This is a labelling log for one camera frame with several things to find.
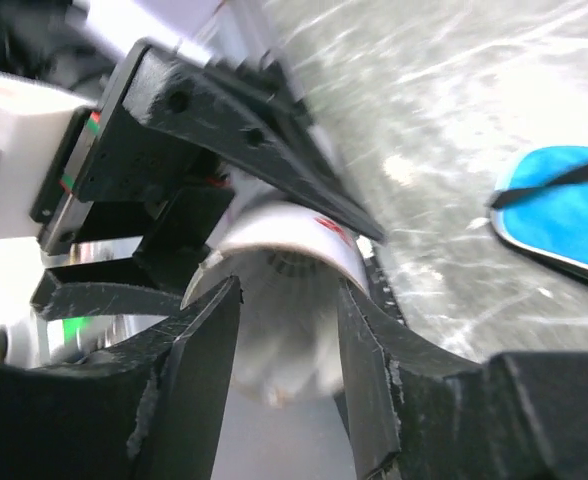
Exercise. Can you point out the blue sport racket bag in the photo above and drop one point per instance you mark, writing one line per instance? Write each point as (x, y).
(539, 208)

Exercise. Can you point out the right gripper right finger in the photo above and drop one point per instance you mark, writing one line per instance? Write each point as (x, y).
(402, 393)

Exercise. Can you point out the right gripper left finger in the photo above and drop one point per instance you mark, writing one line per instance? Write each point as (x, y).
(179, 439)

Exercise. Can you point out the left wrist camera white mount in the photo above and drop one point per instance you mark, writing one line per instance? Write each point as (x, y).
(33, 120)

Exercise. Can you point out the white shuttlecock tube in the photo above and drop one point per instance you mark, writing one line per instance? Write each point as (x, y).
(294, 241)

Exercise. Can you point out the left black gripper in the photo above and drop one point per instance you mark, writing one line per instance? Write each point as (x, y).
(114, 177)

